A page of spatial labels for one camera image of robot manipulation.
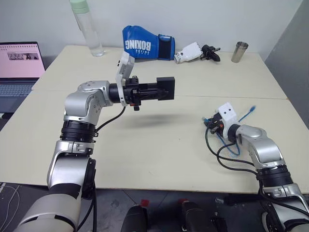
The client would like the metal cup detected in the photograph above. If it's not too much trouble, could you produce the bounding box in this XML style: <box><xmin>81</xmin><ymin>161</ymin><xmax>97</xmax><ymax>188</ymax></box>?
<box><xmin>231</xmin><ymin>41</ymin><xmax>250</xmax><ymax>64</ymax></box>

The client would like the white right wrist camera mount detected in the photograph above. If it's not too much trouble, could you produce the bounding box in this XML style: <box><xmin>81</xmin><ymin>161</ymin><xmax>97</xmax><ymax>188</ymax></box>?
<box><xmin>215</xmin><ymin>102</ymin><xmax>241</xmax><ymax>141</ymax></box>

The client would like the white and black spare gripper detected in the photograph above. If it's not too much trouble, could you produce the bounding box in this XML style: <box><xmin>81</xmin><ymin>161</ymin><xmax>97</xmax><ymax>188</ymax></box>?
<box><xmin>173</xmin><ymin>42</ymin><xmax>222</xmax><ymax>65</ymax></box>

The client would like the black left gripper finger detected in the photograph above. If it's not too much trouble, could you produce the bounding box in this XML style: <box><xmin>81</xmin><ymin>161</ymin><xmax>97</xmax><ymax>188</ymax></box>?
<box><xmin>143</xmin><ymin>83</ymin><xmax>162</xmax><ymax>92</ymax></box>
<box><xmin>143</xmin><ymin>88</ymin><xmax>170</xmax><ymax>101</ymax></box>

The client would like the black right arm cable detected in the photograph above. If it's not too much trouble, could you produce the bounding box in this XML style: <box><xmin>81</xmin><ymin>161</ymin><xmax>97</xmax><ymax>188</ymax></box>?
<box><xmin>205</xmin><ymin>127</ymin><xmax>309</xmax><ymax>219</ymax></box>

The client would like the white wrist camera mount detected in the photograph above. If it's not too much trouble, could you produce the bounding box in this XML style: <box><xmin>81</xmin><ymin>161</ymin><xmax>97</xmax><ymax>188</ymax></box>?
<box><xmin>114</xmin><ymin>51</ymin><xmax>136</xmax><ymax>107</ymax></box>
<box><xmin>215</xmin><ymin>102</ymin><xmax>241</xmax><ymax>141</ymax></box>

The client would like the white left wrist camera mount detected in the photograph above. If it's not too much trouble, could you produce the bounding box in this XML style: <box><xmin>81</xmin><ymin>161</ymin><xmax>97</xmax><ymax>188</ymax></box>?
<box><xmin>114</xmin><ymin>51</ymin><xmax>136</xmax><ymax>107</ymax></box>

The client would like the blue Ethernet cable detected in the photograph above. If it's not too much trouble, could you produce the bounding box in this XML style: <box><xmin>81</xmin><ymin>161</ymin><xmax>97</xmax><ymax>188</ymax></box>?
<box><xmin>201</xmin><ymin>105</ymin><xmax>257</xmax><ymax>158</ymax></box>

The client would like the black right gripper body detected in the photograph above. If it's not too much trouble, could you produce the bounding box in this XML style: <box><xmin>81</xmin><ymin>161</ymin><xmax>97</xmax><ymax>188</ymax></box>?
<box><xmin>208</xmin><ymin>111</ymin><xmax>227</xmax><ymax>136</ymax></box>

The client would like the clear bottle with green lid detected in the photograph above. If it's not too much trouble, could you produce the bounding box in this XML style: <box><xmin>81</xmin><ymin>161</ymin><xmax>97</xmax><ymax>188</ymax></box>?
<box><xmin>69</xmin><ymin>0</ymin><xmax>106</xmax><ymax>58</ymax></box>

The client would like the open laptop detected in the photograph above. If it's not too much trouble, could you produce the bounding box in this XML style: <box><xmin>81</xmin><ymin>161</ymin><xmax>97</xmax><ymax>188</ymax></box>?
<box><xmin>0</xmin><ymin>41</ymin><xmax>46</xmax><ymax>114</ymax></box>

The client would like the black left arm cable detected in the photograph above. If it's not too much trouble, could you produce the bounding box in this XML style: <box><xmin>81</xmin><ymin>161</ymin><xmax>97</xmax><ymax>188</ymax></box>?
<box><xmin>91</xmin><ymin>105</ymin><xmax>126</xmax><ymax>232</ymax></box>

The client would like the dark rounded shape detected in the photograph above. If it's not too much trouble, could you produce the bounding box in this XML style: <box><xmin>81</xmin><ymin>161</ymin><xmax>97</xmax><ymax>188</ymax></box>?
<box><xmin>180</xmin><ymin>199</ymin><xmax>227</xmax><ymax>232</ymax></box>
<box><xmin>120</xmin><ymin>204</ymin><xmax>149</xmax><ymax>232</ymax></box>

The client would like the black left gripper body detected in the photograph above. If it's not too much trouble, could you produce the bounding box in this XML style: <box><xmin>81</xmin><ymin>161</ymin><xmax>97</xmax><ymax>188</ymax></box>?
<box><xmin>123</xmin><ymin>75</ymin><xmax>145</xmax><ymax>112</ymax></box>

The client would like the blue boxing glove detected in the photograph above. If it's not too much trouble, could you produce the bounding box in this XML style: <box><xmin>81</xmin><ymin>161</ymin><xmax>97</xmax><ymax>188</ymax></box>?
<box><xmin>122</xmin><ymin>25</ymin><xmax>176</xmax><ymax>61</ymax></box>

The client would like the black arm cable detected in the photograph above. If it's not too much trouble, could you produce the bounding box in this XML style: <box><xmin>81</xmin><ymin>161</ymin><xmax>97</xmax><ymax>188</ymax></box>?
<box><xmin>91</xmin><ymin>105</ymin><xmax>126</xmax><ymax>232</ymax></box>
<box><xmin>205</xmin><ymin>127</ymin><xmax>309</xmax><ymax>219</ymax></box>

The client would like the thin white floor cable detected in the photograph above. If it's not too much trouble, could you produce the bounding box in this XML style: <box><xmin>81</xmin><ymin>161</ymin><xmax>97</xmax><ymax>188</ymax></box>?
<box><xmin>0</xmin><ymin>183</ymin><xmax>21</xmax><ymax>229</ymax></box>

